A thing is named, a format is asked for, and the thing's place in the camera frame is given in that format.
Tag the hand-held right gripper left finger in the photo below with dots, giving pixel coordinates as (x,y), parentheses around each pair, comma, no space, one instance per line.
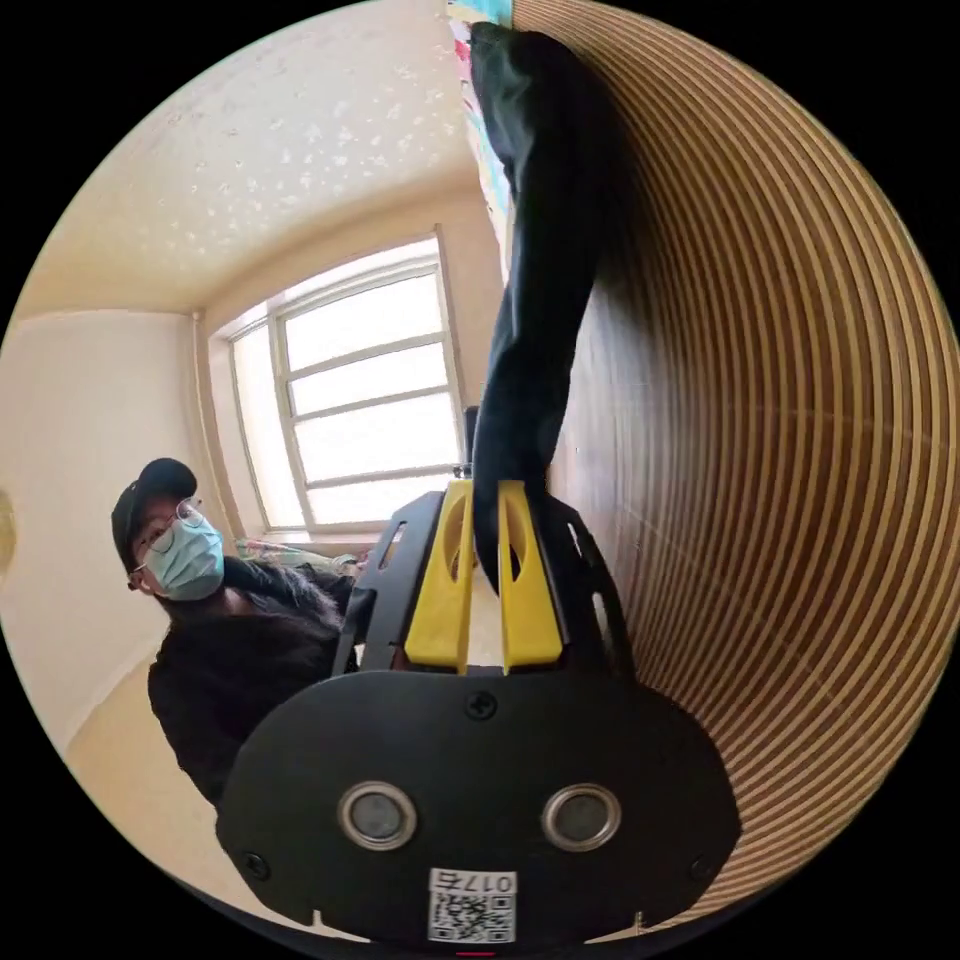
(442,607)

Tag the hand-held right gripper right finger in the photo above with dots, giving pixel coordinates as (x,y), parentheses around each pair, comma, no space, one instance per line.
(529,622)

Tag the window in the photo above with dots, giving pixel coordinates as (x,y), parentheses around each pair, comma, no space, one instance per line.
(360,390)

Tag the person's body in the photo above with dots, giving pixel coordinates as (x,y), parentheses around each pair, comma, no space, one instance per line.
(225,675)

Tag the black pants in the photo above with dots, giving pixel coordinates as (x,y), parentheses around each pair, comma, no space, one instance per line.
(532,360)

